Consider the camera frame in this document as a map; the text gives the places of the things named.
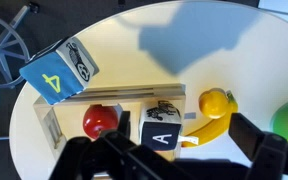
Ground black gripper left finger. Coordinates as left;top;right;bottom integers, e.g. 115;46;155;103
48;110;185;180

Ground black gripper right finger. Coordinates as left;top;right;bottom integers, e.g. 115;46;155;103
228;112;288;180

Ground blue block with number four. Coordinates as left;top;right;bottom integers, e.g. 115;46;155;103
18;35;100;106

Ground light wooden tray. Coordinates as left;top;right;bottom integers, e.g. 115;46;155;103
33;83;187;162

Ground navy block with letter A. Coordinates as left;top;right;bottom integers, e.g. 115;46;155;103
139;100;184;154

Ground red apple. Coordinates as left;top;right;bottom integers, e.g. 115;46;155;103
82;104;120;140

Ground yellow banana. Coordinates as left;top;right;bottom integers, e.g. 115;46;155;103
181;89;239;149

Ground green plastic bowl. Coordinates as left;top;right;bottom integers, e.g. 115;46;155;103
269;96;288;142

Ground yellow lemon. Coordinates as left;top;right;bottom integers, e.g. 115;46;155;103
198;89;230;120

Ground grey tape piece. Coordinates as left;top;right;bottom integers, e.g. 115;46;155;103
183;112;197;120

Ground grey office chair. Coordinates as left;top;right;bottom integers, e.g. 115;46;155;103
0;2;40;115

